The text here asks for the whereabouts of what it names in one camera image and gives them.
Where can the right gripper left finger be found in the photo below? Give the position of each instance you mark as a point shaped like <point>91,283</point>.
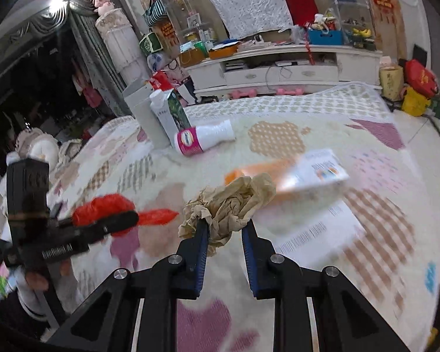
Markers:
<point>137,311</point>

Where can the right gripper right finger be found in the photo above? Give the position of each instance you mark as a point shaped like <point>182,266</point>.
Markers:
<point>313,307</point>

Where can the red plastic wrapper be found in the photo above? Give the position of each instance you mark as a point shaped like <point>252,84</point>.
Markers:
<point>113,208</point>

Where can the brown paper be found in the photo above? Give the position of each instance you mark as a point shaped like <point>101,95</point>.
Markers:
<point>226,209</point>

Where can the left gloved hand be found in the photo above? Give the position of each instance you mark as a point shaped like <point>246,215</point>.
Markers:
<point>30,285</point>

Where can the patterned quilted table cover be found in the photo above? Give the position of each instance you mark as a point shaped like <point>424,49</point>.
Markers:
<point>392,265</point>

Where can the white paper sheet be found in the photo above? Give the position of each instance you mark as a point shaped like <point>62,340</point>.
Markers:
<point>311,234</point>

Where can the white pink yogurt bottle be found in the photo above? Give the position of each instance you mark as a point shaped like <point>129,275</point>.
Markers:
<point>198,139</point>

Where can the orange white flat box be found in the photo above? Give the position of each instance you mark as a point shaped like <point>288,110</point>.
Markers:
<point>305,175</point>

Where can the white carton box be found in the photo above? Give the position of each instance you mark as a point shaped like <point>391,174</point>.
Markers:
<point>136,96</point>

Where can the red plastic bag left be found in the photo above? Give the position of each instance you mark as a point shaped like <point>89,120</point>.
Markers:
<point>160,81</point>

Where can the white covered air conditioner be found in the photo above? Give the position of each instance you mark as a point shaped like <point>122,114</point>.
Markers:
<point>123,46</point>

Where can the yellow floor bag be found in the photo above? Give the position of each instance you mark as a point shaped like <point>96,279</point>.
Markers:
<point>414,103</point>

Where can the white TV cabinet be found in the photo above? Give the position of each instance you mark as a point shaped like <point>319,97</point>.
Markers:
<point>284,69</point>

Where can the pink plush toy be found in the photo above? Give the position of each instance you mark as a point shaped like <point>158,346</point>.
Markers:
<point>103,6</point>

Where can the beige paper bag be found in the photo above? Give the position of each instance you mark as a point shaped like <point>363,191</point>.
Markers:
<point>392,81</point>

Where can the red gift bag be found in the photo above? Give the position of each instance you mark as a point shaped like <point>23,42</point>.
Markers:
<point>421,79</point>

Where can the white cloth covered TV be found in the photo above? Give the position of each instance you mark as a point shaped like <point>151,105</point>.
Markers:
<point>246,18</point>

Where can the clear acrylic shelf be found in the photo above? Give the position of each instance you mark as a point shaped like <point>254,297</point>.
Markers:
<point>192,20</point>

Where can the blue storage basket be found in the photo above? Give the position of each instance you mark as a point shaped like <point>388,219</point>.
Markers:
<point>319,37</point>

